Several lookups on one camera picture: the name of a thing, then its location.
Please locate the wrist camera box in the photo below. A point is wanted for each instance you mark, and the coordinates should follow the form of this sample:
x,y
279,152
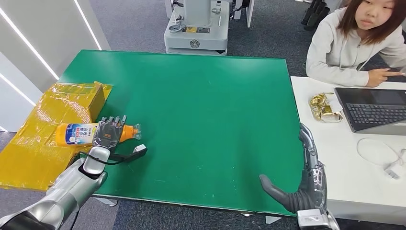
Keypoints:
x,y
312,219
138,149

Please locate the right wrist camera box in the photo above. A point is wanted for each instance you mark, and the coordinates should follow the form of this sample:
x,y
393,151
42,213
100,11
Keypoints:
x,y
312,219

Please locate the grey laptop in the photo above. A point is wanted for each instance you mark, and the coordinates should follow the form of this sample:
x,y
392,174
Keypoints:
x,y
374,112

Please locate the grey mobile robot base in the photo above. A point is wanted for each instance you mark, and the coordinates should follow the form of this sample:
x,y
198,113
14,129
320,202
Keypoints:
x,y
197,34

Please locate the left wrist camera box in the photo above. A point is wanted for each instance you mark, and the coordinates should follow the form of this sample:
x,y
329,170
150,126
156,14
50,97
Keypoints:
x,y
138,149

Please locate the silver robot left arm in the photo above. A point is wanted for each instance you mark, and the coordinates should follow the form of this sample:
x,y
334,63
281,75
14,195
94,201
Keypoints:
x,y
66,190

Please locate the person's hand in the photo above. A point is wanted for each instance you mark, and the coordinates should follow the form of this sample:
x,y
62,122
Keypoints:
x,y
379,77

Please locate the yellow taped cardboard box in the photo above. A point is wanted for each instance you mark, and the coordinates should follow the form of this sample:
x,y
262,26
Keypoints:
x,y
38,158

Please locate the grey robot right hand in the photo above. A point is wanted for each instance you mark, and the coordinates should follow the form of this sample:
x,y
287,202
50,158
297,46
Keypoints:
x,y
312,190

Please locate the white table bracket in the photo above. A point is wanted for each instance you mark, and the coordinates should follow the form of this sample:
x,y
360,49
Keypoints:
x,y
106,201
272,219

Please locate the white furniture panel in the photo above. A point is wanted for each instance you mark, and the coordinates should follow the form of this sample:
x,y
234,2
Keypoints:
x,y
250,12

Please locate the person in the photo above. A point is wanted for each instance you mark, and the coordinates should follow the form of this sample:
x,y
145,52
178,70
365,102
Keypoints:
x,y
336,47

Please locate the orange juice bottle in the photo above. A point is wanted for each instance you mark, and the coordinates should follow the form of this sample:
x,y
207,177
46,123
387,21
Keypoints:
x,y
76,134

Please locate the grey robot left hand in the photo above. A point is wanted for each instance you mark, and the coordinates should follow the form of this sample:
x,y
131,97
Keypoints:
x,y
108,133

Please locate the gold foil snack wrapper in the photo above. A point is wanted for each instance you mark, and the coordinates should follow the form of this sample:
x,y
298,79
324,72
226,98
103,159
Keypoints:
x,y
323,108

